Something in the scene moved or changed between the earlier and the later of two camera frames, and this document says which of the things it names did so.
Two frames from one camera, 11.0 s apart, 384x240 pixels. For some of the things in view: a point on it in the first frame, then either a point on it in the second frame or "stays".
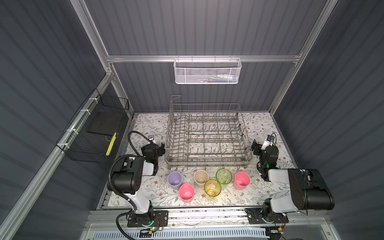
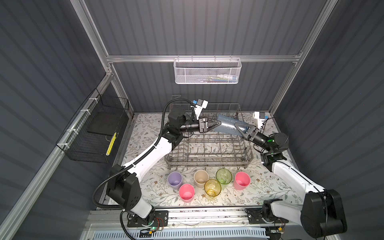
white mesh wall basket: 207,71 stays
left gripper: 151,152 -> 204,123
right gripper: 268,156 -> 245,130
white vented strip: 231,234 stays
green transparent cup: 224,176 stays
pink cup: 241,180 stays
